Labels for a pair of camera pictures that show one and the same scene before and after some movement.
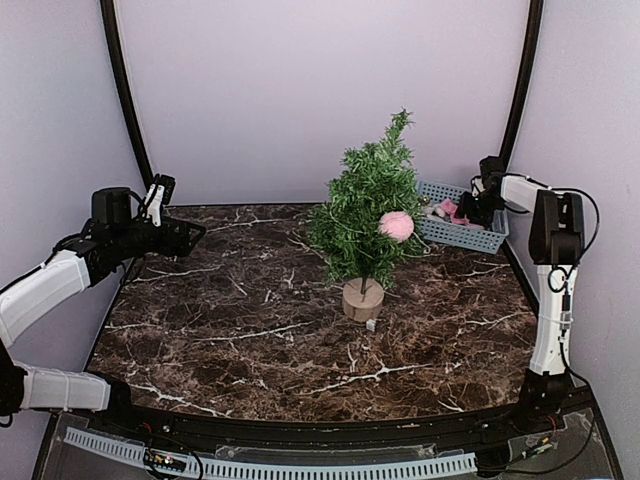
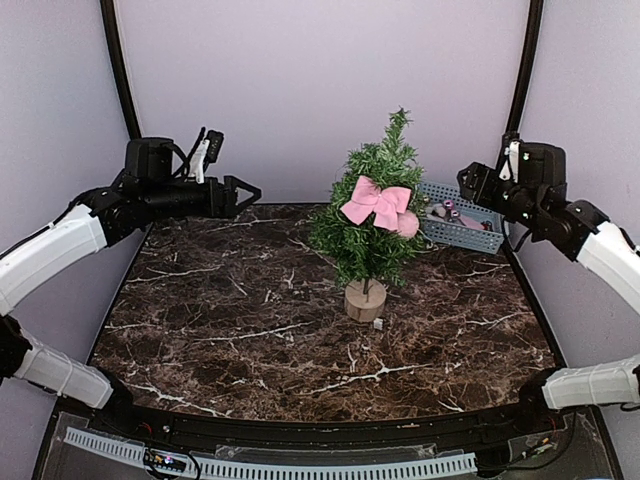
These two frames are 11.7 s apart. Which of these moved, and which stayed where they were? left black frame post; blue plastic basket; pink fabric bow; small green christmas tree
Moved: pink fabric bow
Stayed: left black frame post; small green christmas tree; blue plastic basket
